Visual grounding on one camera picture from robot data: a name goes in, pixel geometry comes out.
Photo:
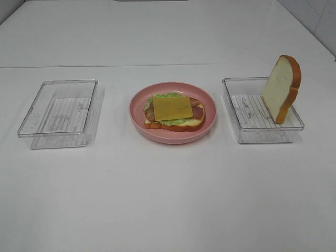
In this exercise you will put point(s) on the curved bacon strip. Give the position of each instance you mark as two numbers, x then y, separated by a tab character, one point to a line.
149	114

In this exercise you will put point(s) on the yellow cheese slice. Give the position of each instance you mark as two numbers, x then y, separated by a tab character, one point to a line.
171	108

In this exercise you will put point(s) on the pink round plate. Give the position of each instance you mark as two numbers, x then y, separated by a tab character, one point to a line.
165	136

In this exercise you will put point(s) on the green lettuce leaf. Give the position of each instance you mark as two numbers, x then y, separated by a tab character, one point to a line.
149	110

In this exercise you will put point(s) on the clear right bread tray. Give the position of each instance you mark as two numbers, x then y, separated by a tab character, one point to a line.
250	118

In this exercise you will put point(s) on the bread slice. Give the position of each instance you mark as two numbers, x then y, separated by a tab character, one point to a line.
190	124
282	87

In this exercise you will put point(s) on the clear left ingredient tray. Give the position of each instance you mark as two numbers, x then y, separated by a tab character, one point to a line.
63	114

